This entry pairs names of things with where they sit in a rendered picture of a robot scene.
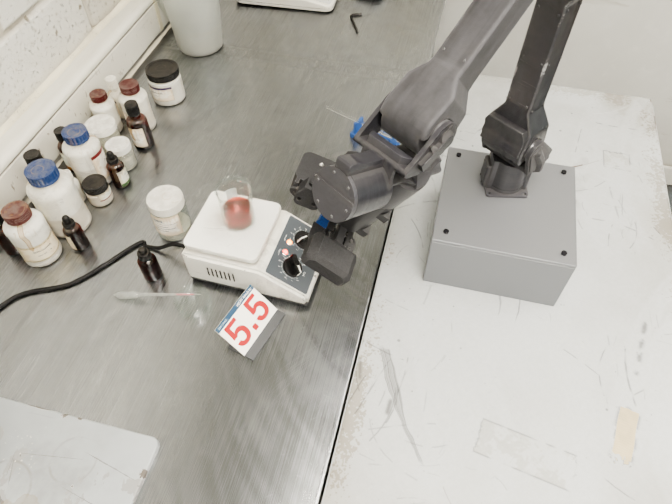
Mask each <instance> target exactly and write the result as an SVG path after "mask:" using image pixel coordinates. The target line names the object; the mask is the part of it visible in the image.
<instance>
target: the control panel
mask: <svg viewBox="0 0 672 504"><path fill-rule="evenodd" d="M310 229H311V227H310V226H308V225H306V224H305V223H303V222H301V221H300V220H298V219H296V218H295V217H293V216H291V215H290V217H289V219H288V221H287V224H286V226H285V228H284V230H283V232H282V235H281V237H280V239H279V241H278V244H277V246H276V248H275V250H274V252H273V255H272V257H271V259H270V261H269V264H268V266H267V268H266V271H265V272H267V273H268V274H270V275H272V276H274V277H275V278H277V279H279V280H281V281H282V282H284V283H286V284H288V285H290V286H291V287H293V288H295V289H297V290H298V291H300V292H302V293H304V294H307V292H308V289H309V287H310V284H311V281H312V279H313V276H314V273H315V271H314V270H312V269H311V268H309V267H308V266H306V265H305V264H303V263H302V262H301V256H302V254H303V250H304V249H302V248H300V247H299V246H298V245H297V244H296V242H295V235H296V233H297V232H299V231H306V232H308V233H309V232H310ZM288 240H291V241H292V244H288V243H287V241H288ZM283 250H287V251H288V253H287V254H284V253H283ZM292 254H296V255H297V257H298V260H299V261H300V263H301V264H302V268H303V270H302V273H301V274H300V275H299V276H298V277H291V276H289V275H287V274H286V273H285V271H284V269H283V262H284V261H285V260H286V259H287V258H289V257H290V256H291V255H292Z"/></svg>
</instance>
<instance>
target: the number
mask: <svg viewBox="0 0 672 504"><path fill-rule="evenodd" d="M273 309H274V308H273V307H272V306H271V305H270V304H269V303H268V302H267V301H266V300H264V299H263V298H262V297H261V296H260V295H259V294H258V293H257V292H256V291H255V290H254V289H253V290H252V291H251V292H250V294H249V295H248V296H247V298H246V299H245V300H244V302H243V303H242V304H241V305H240V307H239V308H238V309H237V311H236V312H235V313H234V315H233V316H232V317H231V319H230V320H229V321H228V323H227V324H226V325H225V326H224V328H223V329H222V330H221V332H220V333H222V334H223V335H224V336H225V337H226V338H227V339H228V340H230V341H231V342H232V343H233V344H234V345H235V346H236V347H238V348H239V349H240V350H241V351H242V352H243V351H244V349H245V348H246V346H247V345H248V344H249V342H250V341H251V339H252V338H253V337H254V335H255V334H256V332H257V331H258V330H259V328H260V327H261V325H262V324H263V323H264V321H265V320H266V318H267V317H268V316H269V314H270V313H271V311H272V310H273Z"/></svg>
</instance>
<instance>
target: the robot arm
mask: <svg viewBox="0 0 672 504"><path fill-rule="evenodd" d="M582 1H583V0H536V3H535V6H534V10H533V13H532V16H531V19H530V23H529V26H528V29H527V33H526V36H525V39H524V42H523V46H522V49H521V51H520V56H519V59H518V62H517V65H516V69H515V72H514V75H513V79H512V82H511V85H510V88H509V92H508V95H507V97H506V101H505V102H504V103H503V104H502V105H500V106H499V107H498V108H496V109H495V110H494V111H492V112H491V113H490V114H489V115H488V116H486V117H485V123H484V125H483V127H482V132H481V134H480V136H481V142H482V147H483V148H486V149H488V150H489V151H490V154H489V155H486V156H485V159H484V162H483V166H482V168H481V173H480V176H481V182H482V185H483V186H484V189H485V195H486V196H487V197H495V198H527V197H528V191H527V185H528V182H529V179H530V177H531V174H532V172H540V171H542V169H543V166H544V164H545V162H546V160H547V159H548V158H549V155H550V153H551V152H552V148H550V147H549V146H548V145H547V144H546V143H545V142H544V141H545V137H546V134H547V130H548V127H549V122H548V119H547V115H546V111H545V108H544V104H545V100H546V97H547V94H548V92H549V89H550V86H551V84H552V81H553V78H554V76H555V73H556V70H557V68H558V65H559V62H560V60H561V58H562V54H563V52H564V49H565V46H566V44H567V41H568V38H569V35H570V33H571V30H572V27H573V25H574V22H575V19H576V17H577V14H578V11H579V9H580V6H581V4H582ZM532 2H533V0H473V1H472V2H471V4H470V5H469V6H468V8H467V9H466V11H465V12H464V14H463V15H462V16H461V18H460V19H459V21H458V22H457V24H456V25H455V27H454V28H453V29H452V31H451V32H450V34H449V35H448V37H447V38H446V39H445V41H444V42H443V44H442V45H441V47H440V48H439V49H438V51H437V52H436V53H435V55H434V56H433V57H432V58H431V59H430V61H428V62H426V63H424V64H422V65H420V66H418V67H416V68H414V69H412V70H410V71H408V72H407V73H406V74H405V76H404V77H403V78H402V79H401V80H400V82H399V83H398V84H397V85H396V86H395V88H394V89H393V90H392V91H391V92H390V93H389V94H388V95H387V96H386V97H385V98H384V99H383V101H382V102H381V103H380V104H379V106H378V107H377V108H376V109H375V111H374V112H373V113H372V114H371V116H370V117H369V118H368V119H367V121H366V122H365V123H364V124H363V126H362V127H361V128H360V129H359V131H358V132H357V133H356V134H355V136H354V138H353V140H354V141H355V142H357V143H358V144H359V145H361V146H362V147H363V148H362V151H361V152H359V153H358V152H354V151H348V152H347V153H345V154H344V155H340V156H338V157H337V160H336V162H334V161H332V160H329V159H327V158H325V157H322V156H320V155H317V154H315V153H312V152H306V153H304V154H303V156H302V159H301V161H300V163H299V165H298V167H297V170H296V172H295V175H294V178H293V181H292V184H291V187H290V192H291V194H292V195H293V196H294V202H295V203H296V204H298V205H300V206H303V207H305V208H308V209H310V210H317V209H318V210H319V212H320V213H321V215H320V216H319V218H318V219H317V221H316V222H315V221H314V222H313V224H312V227H311V229H310V232H309V234H308V242H307V244H306V246H305V248H304V250H303V254H302V256H301V262H302V263H303V264H305V265H306V266H308V267H309V268H311V269H312V270H314V271H315V272H317V273H319V274H320V275H322V276H323V277H325V278H326V279H328V280H329V281H331V282H333V283H334V284H336V285H337V286H341V285H344V284H345V283H347V282H349V281H350V278H351V275H352V272H353V269H354V266H355V263H356V255H355V254H354V253H352V252H353V250H354V247H355V240H354V239H353V234H354V232H356V233H357V234H359V235H360V236H362V237H365V236H366V235H368V233H369V230H370V227H371V224H372V223H374V222H375V221H377V220H380V221H381V222H383V223H385V222H387V221H388V220H389V219H390V216H391V212H392V209H394V208H395V207H397V206H398V205H400V204H401V203H402V202H404V201H405V200H407V199H408V198H410V197H411V196H412V195H414V194H415V193H417V192H418V191H420V190H421V189H422V188H423V187H424V186H425V185H426V184H427V182H428V181H429V179H430V177H431V176H432V175H435V174H438V173H440V172H441V171H442V170H441V161H442V159H441V157H440V155H441V154H442V153H443V152H444V151H445V150H446V149H447V148H448V147H449V146H450V145H451V144H452V142H453V140H454V137H455V135H456V132H457V128H458V127H459V125H460V124H461V122H462V120H463V119H464V117H465V115H466V111H467V101H468V92H469V90H470V89H471V87H472V85H473V84H474V82H475V81H476V79H477V78H478V76H479V75H480V74H481V72H482V71H483V70H484V68H485V67H486V65H487V64H488V63H489V61H490V60H491V59H492V57H493V56H494V54H495V53H496V52H497V50H498V49H499V47H500V46H501V45H502V43H503V42H504V41H505V39H506V38H507V36H508V35H509V34H510V32H511V31H512V29H513V28H514V27H515V25H516V24H517V23H518V21H519V20H520V18H521V17H522V16H523V14H524V13H525V12H526V10H527V9H528V7H529V6H530V5H531V3H532ZM382 129H383V131H384V132H386V133H387V134H388V135H390V136H391V137H393V138H394V139H396V140H397V141H398V142H400V143H401V145H393V144H392V143H390V142H389V141H388V140H386V139H385V138H383V137H382V136H381V135H379V134H378V132H379V131H381V130H382ZM345 235H346V237H345Z"/></svg>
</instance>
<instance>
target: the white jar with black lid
mask: <svg viewBox="0 0 672 504"><path fill-rule="evenodd" d="M145 73H146V76H147V80H148V84H149V87H150V90H151V94H152V96H153V99H154V101H155V102H156V103H157V104H158V105H161V106H173V105H176V104H179V103H180V102H182V101H183V100H184V98H185V90H184V86H183V82H182V78H181V74H180V72H179V67H178V64H177V63H176V62H175V61H173V60H170V59H158V60H155V61H152V62H151V63H149V64H148V65H147V66H146V68H145Z"/></svg>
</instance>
